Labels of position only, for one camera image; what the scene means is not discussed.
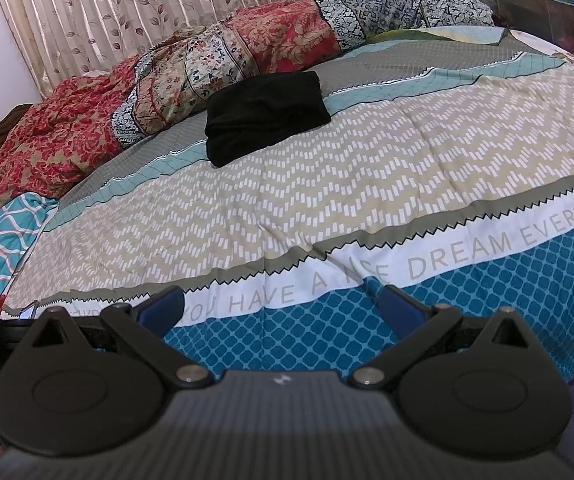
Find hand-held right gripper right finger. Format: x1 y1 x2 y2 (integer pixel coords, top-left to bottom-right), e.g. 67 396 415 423
349 284 535 389

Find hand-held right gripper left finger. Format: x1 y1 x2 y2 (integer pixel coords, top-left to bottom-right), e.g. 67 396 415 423
29 284 214 389

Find black pants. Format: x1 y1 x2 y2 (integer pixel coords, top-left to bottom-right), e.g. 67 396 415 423
204 71 332 167

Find teal white wave pillow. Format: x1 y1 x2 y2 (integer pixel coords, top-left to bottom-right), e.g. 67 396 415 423
0 192 60 318

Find patterned bedspread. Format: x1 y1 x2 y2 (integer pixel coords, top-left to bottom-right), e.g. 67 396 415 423
0 25 574 386

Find red floral patchwork quilt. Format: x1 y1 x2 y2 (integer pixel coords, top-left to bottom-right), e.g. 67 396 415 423
0 0 495 216

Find green yellow sheet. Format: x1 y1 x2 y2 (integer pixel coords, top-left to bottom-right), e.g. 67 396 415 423
367 25 505 47

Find beige leaf print curtain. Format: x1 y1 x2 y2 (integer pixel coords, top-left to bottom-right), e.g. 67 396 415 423
0 0 418 101

